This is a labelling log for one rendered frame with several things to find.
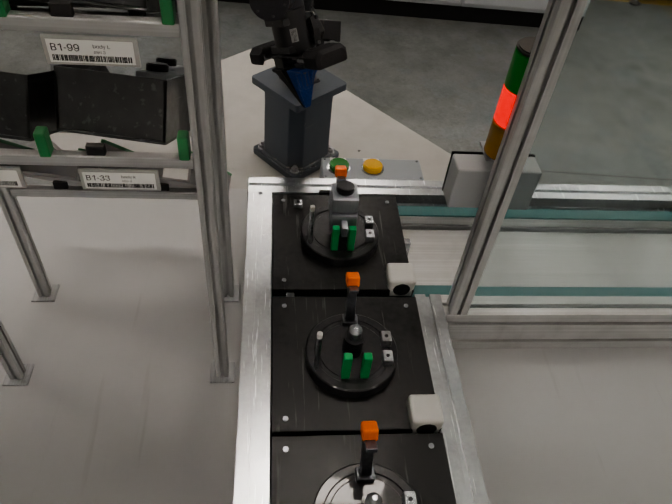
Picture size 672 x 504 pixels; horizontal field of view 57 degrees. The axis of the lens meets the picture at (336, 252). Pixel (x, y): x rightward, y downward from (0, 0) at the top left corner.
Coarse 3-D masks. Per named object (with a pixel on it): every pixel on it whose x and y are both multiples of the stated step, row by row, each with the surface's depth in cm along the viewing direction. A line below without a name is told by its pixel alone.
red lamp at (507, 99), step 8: (504, 88) 76; (504, 96) 77; (512, 96) 75; (504, 104) 77; (512, 104) 76; (496, 112) 79; (504, 112) 77; (496, 120) 79; (504, 120) 78; (504, 128) 79
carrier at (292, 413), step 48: (288, 336) 95; (336, 336) 93; (384, 336) 92; (288, 384) 89; (336, 384) 88; (384, 384) 89; (432, 384) 91; (288, 432) 84; (336, 432) 85; (384, 432) 86; (432, 432) 87
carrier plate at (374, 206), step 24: (288, 216) 114; (384, 216) 116; (288, 240) 109; (384, 240) 111; (288, 264) 105; (312, 264) 106; (360, 264) 107; (384, 264) 107; (288, 288) 102; (312, 288) 102; (336, 288) 103; (360, 288) 103; (384, 288) 103
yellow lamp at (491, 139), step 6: (492, 120) 81; (492, 126) 80; (498, 126) 79; (492, 132) 81; (498, 132) 80; (492, 138) 81; (498, 138) 80; (486, 144) 83; (492, 144) 81; (498, 144) 80; (486, 150) 83; (492, 150) 82; (492, 156) 82
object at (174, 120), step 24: (72, 72) 69; (96, 72) 69; (72, 96) 70; (96, 96) 70; (120, 96) 70; (144, 96) 70; (168, 96) 70; (72, 120) 71; (96, 120) 71; (120, 120) 71; (144, 120) 71; (168, 120) 71
